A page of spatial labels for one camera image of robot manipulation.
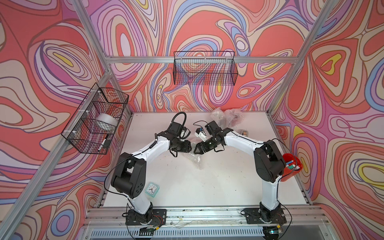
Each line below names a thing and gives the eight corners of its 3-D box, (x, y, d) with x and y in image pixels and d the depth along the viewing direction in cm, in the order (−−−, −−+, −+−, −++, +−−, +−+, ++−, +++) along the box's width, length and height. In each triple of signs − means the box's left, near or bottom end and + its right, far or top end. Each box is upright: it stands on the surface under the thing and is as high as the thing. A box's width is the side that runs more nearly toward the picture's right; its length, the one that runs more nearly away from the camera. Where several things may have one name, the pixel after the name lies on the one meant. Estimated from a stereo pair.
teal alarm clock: (144, 193, 83) (143, 191, 81) (151, 182, 87) (150, 181, 85) (154, 198, 81) (153, 197, 79) (161, 187, 85) (160, 186, 83)
